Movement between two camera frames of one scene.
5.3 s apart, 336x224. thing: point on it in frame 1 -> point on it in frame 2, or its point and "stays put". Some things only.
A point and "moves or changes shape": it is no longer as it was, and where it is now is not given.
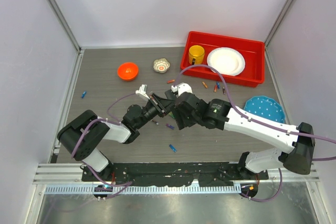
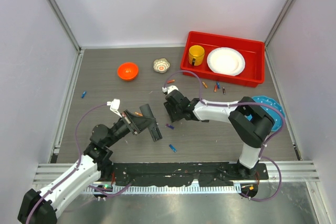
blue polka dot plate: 265,106 stays put
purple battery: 169,126 stays put
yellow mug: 196,53 stays put
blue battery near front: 172,148 stays put
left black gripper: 160,104 -> 136,124
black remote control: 171,114 moves or changes shape
